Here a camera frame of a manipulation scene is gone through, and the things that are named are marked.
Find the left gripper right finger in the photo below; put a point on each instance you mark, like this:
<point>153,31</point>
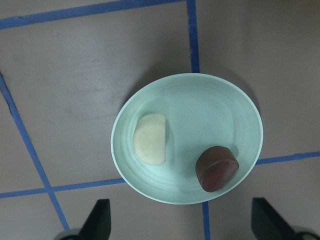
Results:
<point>268,224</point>

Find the brown bun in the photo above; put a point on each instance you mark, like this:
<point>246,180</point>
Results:
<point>215,167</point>

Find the light green plate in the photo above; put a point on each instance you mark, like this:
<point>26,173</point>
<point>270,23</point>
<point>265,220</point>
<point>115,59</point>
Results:
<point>201,111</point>

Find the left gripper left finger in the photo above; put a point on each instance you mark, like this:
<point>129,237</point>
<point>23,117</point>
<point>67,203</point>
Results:
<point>98,224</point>

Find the white bun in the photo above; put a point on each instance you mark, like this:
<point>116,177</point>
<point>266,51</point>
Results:
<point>149,139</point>

